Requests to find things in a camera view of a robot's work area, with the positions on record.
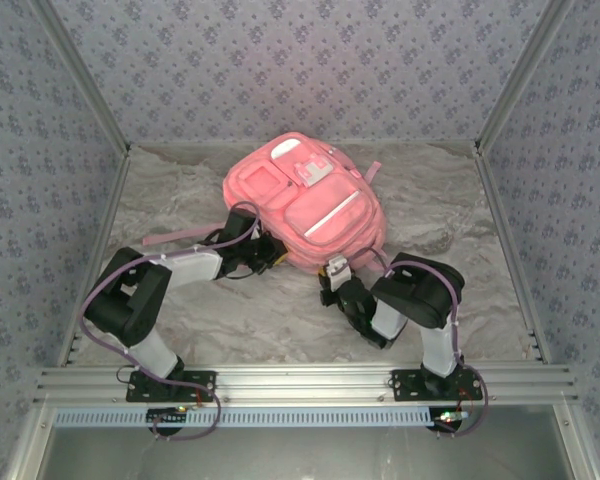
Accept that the pink backpack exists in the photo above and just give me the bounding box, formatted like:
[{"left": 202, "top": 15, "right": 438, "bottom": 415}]
[{"left": 142, "top": 131, "right": 389, "bottom": 275}]

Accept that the right controller board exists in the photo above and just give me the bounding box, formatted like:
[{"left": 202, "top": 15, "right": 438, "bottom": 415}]
[{"left": 429, "top": 407, "right": 470, "bottom": 432}]

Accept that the controller board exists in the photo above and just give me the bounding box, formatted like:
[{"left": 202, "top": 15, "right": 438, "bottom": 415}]
[
  {"left": 146, "top": 407, "right": 189, "bottom": 427},
  {"left": 429, "top": 407, "right": 470, "bottom": 432}
]

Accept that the left controller board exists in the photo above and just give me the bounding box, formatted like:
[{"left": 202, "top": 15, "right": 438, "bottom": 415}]
[{"left": 146, "top": 407, "right": 189, "bottom": 427}]

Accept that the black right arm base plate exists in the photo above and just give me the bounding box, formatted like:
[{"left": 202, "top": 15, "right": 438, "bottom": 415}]
[{"left": 390, "top": 368, "right": 484, "bottom": 403}]

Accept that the aluminium mounting rail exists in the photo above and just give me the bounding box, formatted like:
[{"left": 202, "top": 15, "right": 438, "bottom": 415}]
[{"left": 32, "top": 364, "right": 579, "bottom": 405}]

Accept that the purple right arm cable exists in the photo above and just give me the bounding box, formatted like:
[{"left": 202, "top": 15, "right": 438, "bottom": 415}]
[{"left": 364, "top": 247, "right": 491, "bottom": 439}]

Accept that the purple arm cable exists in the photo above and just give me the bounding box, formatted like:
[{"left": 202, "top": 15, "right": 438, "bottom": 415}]
[
  {"left": 364, "top": 247, "right": 491, "bottom": 439},
  {"left": 78, "top": 200, "right": 261, "bottom": 442}
]

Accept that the aluminium rear rail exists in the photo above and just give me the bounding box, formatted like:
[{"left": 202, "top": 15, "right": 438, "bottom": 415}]
[{"left": 128, "top": 140, "right": 477, "bottom": 150}]

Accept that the light blue slotted cable duct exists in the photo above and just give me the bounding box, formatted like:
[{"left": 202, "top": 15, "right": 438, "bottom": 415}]
[{"left": 53, "top": 405, "right": 441, "bottom": 429}]

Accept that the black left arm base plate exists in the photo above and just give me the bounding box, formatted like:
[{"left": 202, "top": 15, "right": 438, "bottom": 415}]
[{"left": 125, "top": 369, "right": 218, "bottom": 403}]

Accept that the aluminium left side rail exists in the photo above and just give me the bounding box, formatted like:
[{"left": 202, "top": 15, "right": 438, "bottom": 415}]
[{"left": 57, "top": 144, "right": 132, "bottom": 369}]

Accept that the aluminium right side rail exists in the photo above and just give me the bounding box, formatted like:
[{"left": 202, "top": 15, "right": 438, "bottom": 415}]
[{"left": 473, "top": 144, "right": 551, "bottom": 364}]

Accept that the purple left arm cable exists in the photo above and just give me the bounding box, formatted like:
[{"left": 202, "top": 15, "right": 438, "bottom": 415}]
[{"left": 78, "top": 200, "right": 261, "bottom": 442}]

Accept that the aluminium left corner post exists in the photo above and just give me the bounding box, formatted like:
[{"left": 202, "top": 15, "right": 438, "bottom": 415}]
[{"left": 29, "top": 0, "right": 132, "bottom": 157}]

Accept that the aluminium corner post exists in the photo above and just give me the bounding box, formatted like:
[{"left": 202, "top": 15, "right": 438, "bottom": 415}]
[
  {"left": 473, "top": 0, "right": 579, "bottom": 157},
  {"left": 29, "top": 0, "right": 132, "bottom": 157}
]

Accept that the aluminium right corner post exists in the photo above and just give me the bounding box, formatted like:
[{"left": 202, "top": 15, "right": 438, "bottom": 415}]
[{"left": 473, "top": 0, "right": 579, "bottom": 157}]

